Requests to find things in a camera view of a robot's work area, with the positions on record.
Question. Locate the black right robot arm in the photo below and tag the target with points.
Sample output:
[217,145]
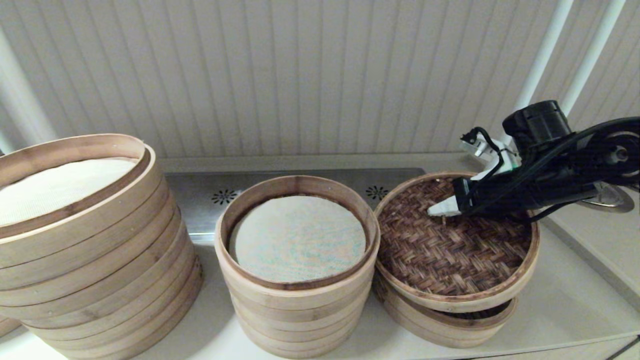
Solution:
[540,125]

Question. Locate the round steel recessed lid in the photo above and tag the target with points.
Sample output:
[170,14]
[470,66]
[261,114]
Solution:
[617,202]

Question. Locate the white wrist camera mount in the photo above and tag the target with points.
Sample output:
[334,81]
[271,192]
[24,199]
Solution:
[500,157]

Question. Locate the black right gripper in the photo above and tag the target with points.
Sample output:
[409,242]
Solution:
[500,197]

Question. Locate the woven bamboo steamer lid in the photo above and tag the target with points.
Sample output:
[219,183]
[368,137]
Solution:
[440,260]

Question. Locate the large bamboo steamer stack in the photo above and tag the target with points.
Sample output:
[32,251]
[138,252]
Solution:
[100,260]

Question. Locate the white metal pole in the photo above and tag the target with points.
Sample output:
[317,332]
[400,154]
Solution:
[550,40]
[595,50]

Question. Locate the stainless steel vented plate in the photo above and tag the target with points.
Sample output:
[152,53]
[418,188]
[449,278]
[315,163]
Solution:
[200,220]

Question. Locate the white round pillar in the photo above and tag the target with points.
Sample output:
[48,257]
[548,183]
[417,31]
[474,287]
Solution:
[20,100]

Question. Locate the small bamboo steamer basket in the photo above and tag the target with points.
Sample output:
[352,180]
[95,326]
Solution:
[435,331]

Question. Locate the white mesh steamer liner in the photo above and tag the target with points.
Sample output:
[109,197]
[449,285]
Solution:
[300,240]

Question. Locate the white cloth steamer liner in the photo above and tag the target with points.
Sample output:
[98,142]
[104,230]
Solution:
[50,190]

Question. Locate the medium bamboo steamer stack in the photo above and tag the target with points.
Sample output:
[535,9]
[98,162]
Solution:
[300,310]

